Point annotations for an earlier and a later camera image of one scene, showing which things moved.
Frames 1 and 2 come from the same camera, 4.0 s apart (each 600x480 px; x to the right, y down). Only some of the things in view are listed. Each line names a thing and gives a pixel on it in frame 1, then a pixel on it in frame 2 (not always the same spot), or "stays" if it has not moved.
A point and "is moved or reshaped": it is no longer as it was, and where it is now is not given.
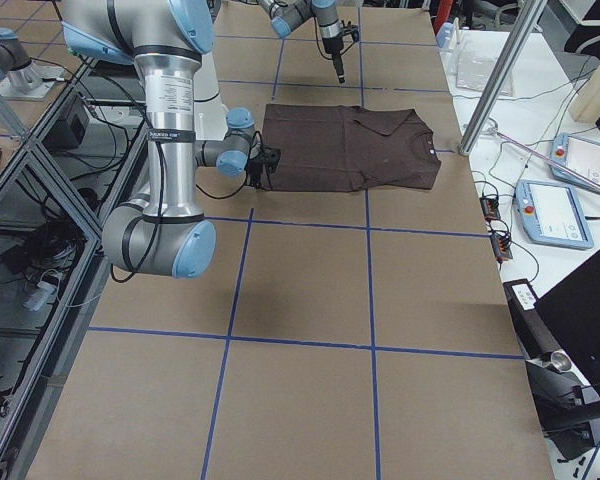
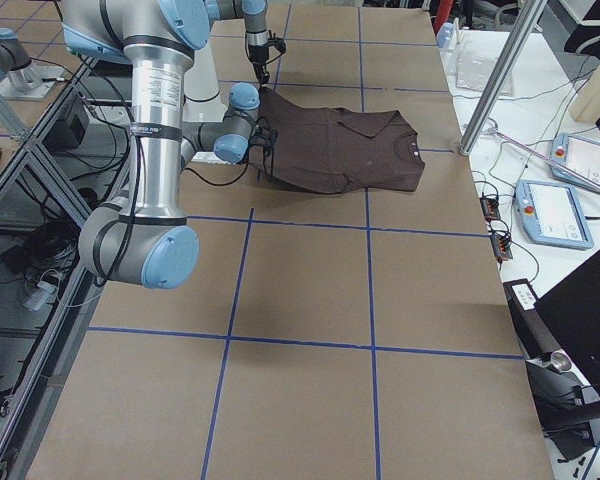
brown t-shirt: [326, 147] is moved or reshaped
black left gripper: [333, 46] -> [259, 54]
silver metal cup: [560, 361] stays
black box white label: [535, 339] stays
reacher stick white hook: [554, 162] stays
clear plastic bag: [475, 62] stays
